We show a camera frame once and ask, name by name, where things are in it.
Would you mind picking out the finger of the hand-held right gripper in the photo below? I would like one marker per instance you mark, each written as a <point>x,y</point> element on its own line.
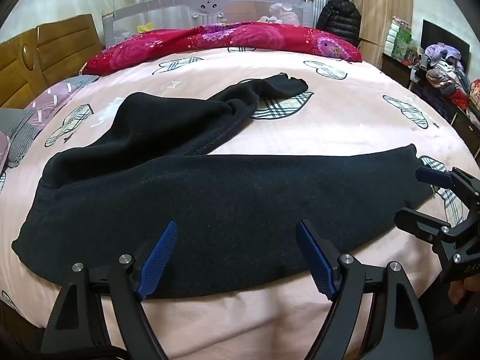
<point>431,176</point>
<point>420,225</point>

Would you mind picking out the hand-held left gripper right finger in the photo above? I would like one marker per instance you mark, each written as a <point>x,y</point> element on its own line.
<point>315,258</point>

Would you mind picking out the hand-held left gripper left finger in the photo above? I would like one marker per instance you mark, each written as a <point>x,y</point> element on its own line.
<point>159,258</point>

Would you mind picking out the black pants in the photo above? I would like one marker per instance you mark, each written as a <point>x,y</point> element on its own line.
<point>225,213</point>

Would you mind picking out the person's right hand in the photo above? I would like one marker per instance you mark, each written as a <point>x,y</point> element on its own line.
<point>456,291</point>

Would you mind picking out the pile of clothes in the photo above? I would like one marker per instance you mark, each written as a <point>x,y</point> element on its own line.
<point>446,75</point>

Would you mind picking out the pink plaid-heart bed sheet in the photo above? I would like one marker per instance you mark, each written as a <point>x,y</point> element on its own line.
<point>330,127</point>

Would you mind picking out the dark low cabinet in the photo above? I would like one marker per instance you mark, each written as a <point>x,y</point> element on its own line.
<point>393,67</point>

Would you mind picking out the stack of green white packs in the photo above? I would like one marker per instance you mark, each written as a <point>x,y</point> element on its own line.
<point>399,37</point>

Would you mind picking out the black television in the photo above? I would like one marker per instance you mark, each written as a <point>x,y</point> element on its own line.
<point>435,33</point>

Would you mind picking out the wooden wardrobe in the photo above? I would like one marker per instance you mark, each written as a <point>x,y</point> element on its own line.
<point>378,3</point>

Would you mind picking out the black puffer jacket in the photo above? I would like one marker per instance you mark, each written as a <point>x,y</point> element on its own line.
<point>339,17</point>

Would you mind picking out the grey checked pillow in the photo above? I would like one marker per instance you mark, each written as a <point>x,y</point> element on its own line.
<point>18,131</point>

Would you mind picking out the purple patterned pillow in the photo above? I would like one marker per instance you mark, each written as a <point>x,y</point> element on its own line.
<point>56,95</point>

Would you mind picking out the red floral quilt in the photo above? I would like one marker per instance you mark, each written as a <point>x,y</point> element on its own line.
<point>225,39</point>

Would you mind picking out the wooden headboard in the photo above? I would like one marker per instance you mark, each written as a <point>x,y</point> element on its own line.
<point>56,48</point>

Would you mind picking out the grey mesh bed guard rail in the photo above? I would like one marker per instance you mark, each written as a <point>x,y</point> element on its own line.
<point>168,11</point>

